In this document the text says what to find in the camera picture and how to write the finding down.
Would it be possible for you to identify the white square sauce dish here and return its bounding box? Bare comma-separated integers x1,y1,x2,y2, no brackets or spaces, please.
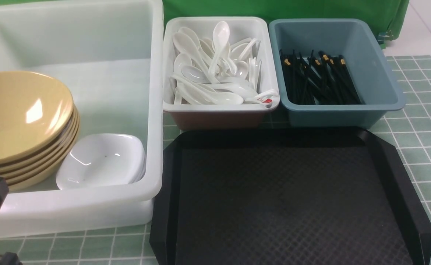
56,134,146,190

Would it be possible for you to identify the yellow noodle bowl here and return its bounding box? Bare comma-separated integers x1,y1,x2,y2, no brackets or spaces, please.
0,71,74,164

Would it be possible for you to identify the white ceramic soup spoon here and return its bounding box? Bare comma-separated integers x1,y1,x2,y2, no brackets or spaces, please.
208,21,230,75

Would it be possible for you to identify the white brown spoon bin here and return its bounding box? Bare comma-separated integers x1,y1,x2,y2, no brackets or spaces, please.
162,17,280,131

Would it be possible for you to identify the white spoon with red label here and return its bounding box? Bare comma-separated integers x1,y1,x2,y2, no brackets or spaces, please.
244,89,279,108

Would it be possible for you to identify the white spoons pile in bin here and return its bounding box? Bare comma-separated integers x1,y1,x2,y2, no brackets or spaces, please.
172,22,261,105

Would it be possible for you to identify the black plastic serving tray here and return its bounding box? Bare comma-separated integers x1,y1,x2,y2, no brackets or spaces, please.
149,127,431,265

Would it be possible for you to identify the black chopsticks pile in bin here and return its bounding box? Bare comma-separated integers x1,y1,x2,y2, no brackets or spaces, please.
279,50,364,105

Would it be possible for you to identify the large white plastic tub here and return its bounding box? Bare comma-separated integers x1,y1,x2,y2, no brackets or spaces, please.
0,0,164,239

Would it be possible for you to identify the blue plastic chopstick bin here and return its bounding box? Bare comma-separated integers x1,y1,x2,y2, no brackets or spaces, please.
269,18,406,129

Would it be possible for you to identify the green checkered table mat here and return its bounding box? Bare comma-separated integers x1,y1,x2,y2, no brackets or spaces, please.
0,55,431,265

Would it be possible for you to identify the green backdrop cloth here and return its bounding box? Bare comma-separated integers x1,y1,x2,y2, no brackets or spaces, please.
0,0,410,48

